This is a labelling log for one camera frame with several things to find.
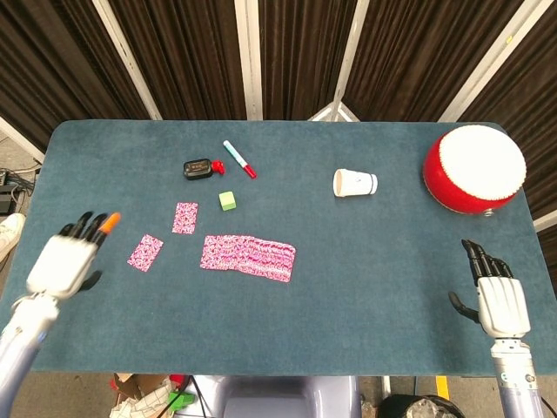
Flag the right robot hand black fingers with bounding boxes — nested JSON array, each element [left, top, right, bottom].
[[447, 238, 533, 340]]

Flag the left robot hand orange fingertip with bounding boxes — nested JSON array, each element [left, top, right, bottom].
[[25, 212, 122, 300]]

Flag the pink white patterned card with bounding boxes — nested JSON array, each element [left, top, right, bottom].
[[171, 201, 199, 235], [126, 233, 164, 273]]

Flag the spread pink card row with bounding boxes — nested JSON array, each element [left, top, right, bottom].
[[199, 234, 297, 284]]

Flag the white shoe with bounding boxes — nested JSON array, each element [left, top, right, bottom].
[[0, 212, 27, 262]]

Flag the black waste bin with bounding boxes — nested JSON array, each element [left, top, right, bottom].
[[377, 394, 466, 418]]

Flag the red drum white head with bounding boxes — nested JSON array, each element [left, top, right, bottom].
[[423, 125, 527, 218]]

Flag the cardboard box with papers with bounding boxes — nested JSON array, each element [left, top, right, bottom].
[[108, 373, 175, 418]]

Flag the teal felt table mat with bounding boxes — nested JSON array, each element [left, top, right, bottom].
[[0, 120, 557, 378]]

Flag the small black case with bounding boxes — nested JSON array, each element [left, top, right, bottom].
[[183, 158, 214, 181]]

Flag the green plastic object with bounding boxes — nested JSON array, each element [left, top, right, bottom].
[[168, 390, 197, 413]]

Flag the white paper cup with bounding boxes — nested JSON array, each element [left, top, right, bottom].
[[332, 168, 379, 198]]

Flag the white marker red cap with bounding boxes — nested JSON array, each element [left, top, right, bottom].
[[223, 139, 258, 179]]

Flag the lavender robot torso base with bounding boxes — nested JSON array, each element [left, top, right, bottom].
[[191, 374, 362, 418]]

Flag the black power strip with cables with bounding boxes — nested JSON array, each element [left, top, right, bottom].
[[0, 167, 38, 214]]

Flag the white frame post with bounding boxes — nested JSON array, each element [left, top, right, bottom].
[[0, 115, 45, 165], [234, 0, 265, 122], [306, 0, 371, 123], [533, 211, 557, 233], [92, 0, 163, 122], [438, 0, 557, 124]]

